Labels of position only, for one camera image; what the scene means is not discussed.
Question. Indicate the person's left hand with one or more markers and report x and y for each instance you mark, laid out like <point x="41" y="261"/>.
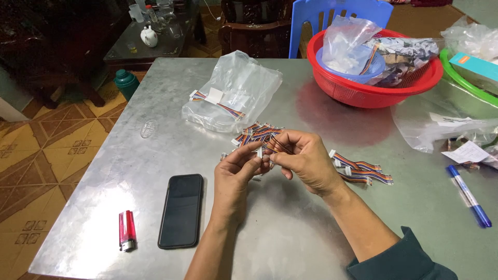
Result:
<point x="232" y="182"/>

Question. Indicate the person's right hand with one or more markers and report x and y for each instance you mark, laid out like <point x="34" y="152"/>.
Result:
<point x="311" y="163"/>

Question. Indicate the black smartphone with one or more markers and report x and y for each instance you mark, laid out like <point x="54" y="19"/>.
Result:
<point x="181" y="212"/>

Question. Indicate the red plastic basket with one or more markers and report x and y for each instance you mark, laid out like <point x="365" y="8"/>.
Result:
<point x="350" y="93"/>

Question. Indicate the small blue plastic basket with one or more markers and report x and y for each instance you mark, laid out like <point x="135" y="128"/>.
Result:
<point x="369" y="72"/>

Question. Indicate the red lighter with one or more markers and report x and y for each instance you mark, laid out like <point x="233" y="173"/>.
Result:
<point x="127" y="229"/>

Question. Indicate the clear zip bag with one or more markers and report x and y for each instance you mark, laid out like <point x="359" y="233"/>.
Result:
<point x="344" y="39"/>

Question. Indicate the large clear plastic bag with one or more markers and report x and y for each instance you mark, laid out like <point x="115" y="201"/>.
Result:
<point x="435" y="116"/>

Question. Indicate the dark green sleeve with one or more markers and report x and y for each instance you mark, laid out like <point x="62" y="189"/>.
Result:
<point x="400" y="262"/>

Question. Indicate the crumpled printed plastic bag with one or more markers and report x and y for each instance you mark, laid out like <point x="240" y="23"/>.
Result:
<point x="404" y="58"/>

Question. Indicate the dark wooden chair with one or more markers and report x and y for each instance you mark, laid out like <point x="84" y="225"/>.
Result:
<point x="253" y="35"/>

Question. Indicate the green thermos bottle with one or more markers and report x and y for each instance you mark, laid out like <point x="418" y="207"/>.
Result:
<point x="126" y="83"/>

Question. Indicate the blue plastic chair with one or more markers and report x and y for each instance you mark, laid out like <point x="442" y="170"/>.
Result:
<point x="307" y="15"/>

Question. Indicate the dark glass-top coffee table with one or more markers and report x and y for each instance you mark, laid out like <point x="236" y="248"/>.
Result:
<point x="167" y="42"/>

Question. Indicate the white paper slip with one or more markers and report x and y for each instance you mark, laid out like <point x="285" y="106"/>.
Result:
<point x="467" y="152"/>

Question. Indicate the blue marker pen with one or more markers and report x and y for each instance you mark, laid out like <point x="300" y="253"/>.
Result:
<point x="469" y="196"/>

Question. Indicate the white ceramic teapot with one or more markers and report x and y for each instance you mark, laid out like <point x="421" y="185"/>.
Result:
<point x="149" y="37"/>

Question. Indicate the green plastic basket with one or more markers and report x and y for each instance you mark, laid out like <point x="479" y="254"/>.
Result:
<point x="463" y="83"/>

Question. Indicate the small plastic bottle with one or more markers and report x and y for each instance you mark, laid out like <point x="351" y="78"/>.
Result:
<point x="151" y="13"/>

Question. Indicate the teal cardboard box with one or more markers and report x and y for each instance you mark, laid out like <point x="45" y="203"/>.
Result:
<point x="476" y="70"/>

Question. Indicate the clear glass cup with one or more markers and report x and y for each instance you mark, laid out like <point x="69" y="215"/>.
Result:
<point x="136" y="13"/>

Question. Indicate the white crinkled plastic bag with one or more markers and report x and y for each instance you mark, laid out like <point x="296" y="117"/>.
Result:
<point x="472" y="37"/>

